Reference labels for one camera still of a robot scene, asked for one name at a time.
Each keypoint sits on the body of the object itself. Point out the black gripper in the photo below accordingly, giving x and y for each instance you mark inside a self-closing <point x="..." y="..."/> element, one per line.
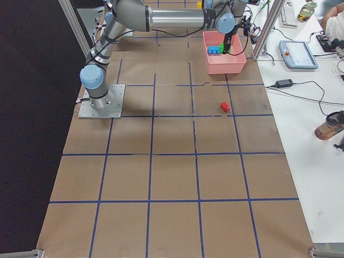
<point x="230" y="36"/>

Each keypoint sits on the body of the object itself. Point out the green building block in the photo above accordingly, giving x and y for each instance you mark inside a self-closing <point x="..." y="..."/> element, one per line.
<point x="224" y="48"/>

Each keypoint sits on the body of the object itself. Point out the blue building block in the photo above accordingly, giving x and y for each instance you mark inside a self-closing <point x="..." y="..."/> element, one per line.
<point x="213" y="50"/>

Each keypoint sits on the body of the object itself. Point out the red building block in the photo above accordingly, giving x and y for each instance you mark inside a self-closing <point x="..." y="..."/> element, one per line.
<point x="225" y="106"/>

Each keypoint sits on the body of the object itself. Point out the pink plastic box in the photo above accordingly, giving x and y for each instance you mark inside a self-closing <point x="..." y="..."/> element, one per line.
<point x="218" y="63"/>

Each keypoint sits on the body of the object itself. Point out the white keyboard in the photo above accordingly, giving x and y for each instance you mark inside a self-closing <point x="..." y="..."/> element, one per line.
<point x="288" y="18"/>

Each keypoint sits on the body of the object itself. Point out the teach pendant tablet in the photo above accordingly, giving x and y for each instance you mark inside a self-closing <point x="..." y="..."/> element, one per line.
<point x="297" y="55"/>

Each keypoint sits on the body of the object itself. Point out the black power adapter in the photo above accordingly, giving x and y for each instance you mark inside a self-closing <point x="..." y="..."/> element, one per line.
<point x="284" y="83"/>

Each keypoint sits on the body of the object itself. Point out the green drink bottle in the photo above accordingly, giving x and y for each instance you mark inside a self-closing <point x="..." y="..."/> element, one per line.
<point x="307" y="11"/>

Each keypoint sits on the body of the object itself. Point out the seated person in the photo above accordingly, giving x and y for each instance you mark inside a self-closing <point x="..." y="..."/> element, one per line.
<point x="332" y="23"/>

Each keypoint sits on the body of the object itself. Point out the brown drink bottle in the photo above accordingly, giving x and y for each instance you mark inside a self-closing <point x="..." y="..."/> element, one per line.
<point x="332" y="126"/>

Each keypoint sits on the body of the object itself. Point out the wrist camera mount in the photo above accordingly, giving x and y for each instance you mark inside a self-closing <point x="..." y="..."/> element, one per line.
<point x="246" y="25"/>

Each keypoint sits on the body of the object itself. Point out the aluminium frame post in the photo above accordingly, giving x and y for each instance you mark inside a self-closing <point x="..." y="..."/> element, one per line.
<point x="271" y="18"/>

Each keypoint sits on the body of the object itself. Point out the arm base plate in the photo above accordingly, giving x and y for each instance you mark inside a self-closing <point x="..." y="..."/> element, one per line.
<point x="109" y="106"/>

